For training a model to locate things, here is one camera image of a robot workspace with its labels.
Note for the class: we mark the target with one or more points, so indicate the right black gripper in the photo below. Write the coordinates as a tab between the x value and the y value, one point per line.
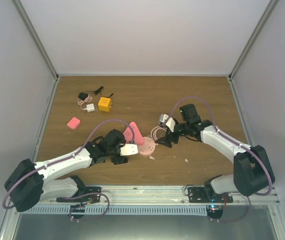
165	139

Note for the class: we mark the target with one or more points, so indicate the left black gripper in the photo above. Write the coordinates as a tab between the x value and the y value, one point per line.
120	160

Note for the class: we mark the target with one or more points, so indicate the round pink power strip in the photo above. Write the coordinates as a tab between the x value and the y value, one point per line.
149	146

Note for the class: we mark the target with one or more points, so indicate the pink triangular power socket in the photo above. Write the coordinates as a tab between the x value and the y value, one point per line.
133	133

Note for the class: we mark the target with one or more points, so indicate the pink plug adapter block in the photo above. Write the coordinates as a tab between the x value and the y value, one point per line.
73	123

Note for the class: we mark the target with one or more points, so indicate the white usb charger plug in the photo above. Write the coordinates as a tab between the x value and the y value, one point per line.
91	108

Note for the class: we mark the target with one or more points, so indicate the yellow cube socket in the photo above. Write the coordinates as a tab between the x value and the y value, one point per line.
105	104

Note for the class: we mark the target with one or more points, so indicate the black power adapter with cable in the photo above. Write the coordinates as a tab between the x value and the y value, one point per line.
84	94

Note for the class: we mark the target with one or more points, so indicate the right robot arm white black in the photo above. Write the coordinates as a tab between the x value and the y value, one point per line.
252	171

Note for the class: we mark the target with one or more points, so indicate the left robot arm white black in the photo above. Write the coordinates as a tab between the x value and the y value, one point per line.
33	182

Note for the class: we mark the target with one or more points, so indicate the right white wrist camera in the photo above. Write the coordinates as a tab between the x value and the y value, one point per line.
165	121

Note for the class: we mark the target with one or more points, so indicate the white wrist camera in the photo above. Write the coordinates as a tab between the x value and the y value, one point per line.
128	149
165	121

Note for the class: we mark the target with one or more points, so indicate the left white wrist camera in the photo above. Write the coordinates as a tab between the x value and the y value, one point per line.
128	149

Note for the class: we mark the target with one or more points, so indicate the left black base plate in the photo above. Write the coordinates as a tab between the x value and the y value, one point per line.
88	194

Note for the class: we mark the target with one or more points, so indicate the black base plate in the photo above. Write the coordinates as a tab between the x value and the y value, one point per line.
198	194
88	194

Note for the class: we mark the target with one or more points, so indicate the aluminium front rail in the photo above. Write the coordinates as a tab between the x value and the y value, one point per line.
165	195

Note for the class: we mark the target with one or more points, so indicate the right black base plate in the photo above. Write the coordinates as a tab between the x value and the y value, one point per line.
198	194

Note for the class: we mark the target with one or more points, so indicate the slotted grey cable duct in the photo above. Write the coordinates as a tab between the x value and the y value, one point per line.
172	210

